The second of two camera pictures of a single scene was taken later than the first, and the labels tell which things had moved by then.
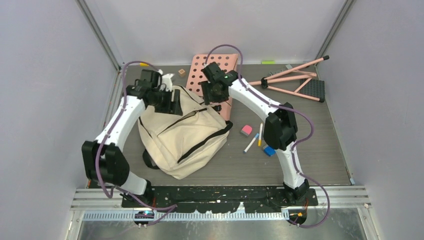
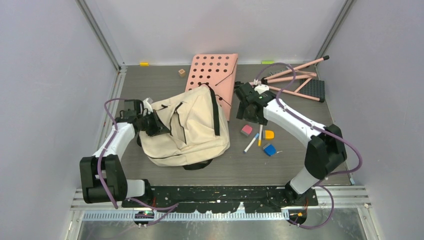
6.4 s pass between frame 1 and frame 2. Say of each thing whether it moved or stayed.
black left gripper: moved
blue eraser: stayed
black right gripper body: moved
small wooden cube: stayed
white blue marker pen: stayed
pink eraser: stayed
